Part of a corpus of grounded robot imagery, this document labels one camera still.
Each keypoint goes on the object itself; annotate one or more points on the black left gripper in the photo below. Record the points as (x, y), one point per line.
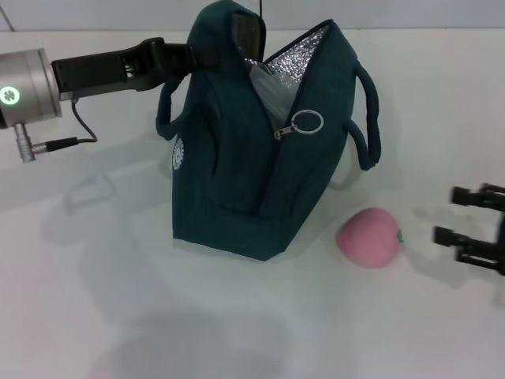
(94, 75)

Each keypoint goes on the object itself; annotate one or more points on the clear food container blue seal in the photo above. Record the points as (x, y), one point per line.
(272, 91)

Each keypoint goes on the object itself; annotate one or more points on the pink toy peach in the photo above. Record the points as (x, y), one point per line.
(371, 241)

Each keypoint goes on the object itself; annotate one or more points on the dark teal insulated lunch bag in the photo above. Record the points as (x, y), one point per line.
(229, 177)

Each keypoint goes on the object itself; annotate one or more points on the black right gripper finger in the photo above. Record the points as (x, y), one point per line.
(477, 197)
(469, 246)

